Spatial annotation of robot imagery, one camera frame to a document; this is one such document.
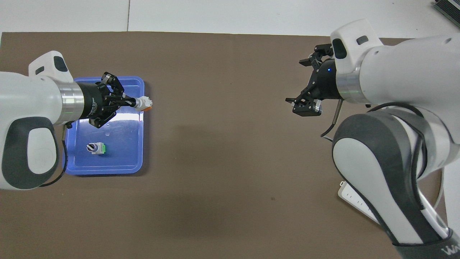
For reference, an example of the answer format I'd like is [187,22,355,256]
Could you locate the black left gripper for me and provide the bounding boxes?
[76,72,138,129]

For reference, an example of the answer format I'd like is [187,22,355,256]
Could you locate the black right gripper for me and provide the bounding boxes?
[286,44,340,117]

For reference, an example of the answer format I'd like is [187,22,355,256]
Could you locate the orange-backed rotary switch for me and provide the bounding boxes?
[135,96,153,111]

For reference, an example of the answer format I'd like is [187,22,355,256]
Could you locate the blue plastic tray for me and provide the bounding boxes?
[62,76,145,176]

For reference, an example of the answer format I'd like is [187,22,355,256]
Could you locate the brown table mat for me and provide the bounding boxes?
[0,32,448,259]

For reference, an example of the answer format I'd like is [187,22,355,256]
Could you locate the white power strip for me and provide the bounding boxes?
[337,181,381,225]

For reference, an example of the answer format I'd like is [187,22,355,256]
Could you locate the grey ribbed device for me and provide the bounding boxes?
[433,0,460,25]

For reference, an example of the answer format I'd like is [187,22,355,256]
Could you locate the green-backed rotary switch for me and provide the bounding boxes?
[86,142,107,155]

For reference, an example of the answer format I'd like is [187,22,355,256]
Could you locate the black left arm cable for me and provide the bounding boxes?
[39,122,72,187]

